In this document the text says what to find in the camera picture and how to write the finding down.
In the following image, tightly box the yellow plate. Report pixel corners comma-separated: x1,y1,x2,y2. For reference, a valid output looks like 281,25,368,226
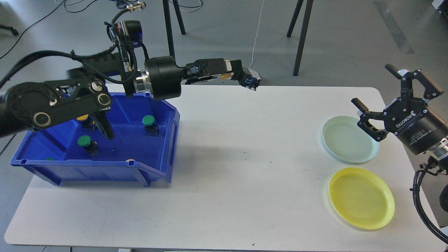
328,167,395,231

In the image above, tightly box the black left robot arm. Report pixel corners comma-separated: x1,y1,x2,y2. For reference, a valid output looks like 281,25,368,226
0,1,262,139

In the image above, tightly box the white power plug adapter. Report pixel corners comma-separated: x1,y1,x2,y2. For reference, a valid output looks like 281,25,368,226
248,69,269,86

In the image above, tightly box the yellow push button back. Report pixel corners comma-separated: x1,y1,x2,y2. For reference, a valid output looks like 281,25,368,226
76,114,97,132

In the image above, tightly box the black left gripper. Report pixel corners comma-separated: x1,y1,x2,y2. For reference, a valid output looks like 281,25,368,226
145,56,262,101

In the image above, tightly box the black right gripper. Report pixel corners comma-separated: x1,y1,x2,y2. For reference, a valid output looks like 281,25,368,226
351,64,448,156

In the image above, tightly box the blue plastic bin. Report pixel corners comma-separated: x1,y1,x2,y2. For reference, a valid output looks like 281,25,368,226
10,92,180,187

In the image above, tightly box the white cable on floor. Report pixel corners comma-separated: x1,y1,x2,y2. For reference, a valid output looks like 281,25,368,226
247,0,266,70

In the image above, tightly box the pale green plate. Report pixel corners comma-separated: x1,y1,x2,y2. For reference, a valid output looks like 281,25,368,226
321,116,379,164

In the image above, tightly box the black stand leg right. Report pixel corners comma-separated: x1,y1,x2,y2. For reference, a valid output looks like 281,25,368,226
286,0,314,76

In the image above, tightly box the yellow push button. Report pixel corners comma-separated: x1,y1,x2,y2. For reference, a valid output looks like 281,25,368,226
221,72,262,91
76,114,97,132

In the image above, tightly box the black floor cable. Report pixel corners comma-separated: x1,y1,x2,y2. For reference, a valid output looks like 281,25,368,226
0,0,140,59

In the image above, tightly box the green push button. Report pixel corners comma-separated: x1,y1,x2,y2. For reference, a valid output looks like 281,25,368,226
141,115,159,137
77,135,101,158

